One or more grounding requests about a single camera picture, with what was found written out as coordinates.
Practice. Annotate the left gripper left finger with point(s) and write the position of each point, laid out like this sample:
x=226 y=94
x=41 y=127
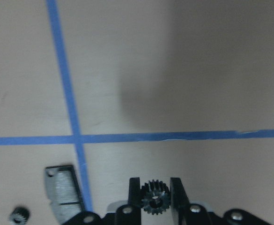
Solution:
x=134 y=200

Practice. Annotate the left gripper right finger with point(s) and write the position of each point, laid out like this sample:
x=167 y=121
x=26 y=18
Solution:
x=179 y=201

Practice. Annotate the black bearing gear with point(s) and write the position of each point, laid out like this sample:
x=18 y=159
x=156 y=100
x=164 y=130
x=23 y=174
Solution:
x=155 y=197
x=19 y=216

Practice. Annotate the black brake pad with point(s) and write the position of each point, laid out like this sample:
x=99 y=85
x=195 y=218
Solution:
x=63 y=191

